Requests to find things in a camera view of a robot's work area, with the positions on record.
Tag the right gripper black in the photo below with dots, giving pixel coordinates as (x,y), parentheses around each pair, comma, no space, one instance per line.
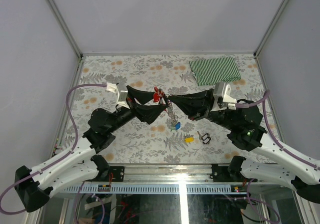
(197,105)

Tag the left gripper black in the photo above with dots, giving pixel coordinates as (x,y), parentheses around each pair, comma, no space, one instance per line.
(147,113)

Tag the metal key holder red handle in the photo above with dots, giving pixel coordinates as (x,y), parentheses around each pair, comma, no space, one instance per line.
(161,98)

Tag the blue key tag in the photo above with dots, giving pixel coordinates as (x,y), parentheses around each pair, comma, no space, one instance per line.
(177,126)

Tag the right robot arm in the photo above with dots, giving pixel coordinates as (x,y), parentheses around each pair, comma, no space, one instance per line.
(242,118)

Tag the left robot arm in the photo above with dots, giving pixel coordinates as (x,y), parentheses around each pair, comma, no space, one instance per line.
(82,161)

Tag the green white striped cloth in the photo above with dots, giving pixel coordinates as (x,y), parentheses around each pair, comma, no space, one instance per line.
(211,71)

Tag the black key tag upper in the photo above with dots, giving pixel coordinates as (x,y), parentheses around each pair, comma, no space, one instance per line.
(205,136)

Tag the black key tag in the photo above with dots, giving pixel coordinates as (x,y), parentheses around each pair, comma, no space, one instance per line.
(206,140)
(205,136)

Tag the yellow key tag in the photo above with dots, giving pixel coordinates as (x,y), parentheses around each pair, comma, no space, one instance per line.
(189,139)

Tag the black key tag lower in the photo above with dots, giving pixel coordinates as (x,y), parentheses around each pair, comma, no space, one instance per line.
(206,140)

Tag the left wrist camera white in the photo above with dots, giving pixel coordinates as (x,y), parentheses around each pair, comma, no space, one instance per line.
(121,92)

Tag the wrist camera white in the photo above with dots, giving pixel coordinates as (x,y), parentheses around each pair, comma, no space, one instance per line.
(222,98)
(121,92)

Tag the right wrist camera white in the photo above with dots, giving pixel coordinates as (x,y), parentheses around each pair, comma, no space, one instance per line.
(222,98)

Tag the aluminium front rail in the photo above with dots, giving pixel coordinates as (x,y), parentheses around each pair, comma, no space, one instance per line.
(166,173)

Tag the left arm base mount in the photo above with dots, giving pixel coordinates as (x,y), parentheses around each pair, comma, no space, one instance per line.
(114,174)

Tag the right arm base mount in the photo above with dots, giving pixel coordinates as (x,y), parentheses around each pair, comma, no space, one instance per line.
(222,172)

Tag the white slotted cable duct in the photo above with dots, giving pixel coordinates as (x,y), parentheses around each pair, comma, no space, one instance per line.
(121,188)

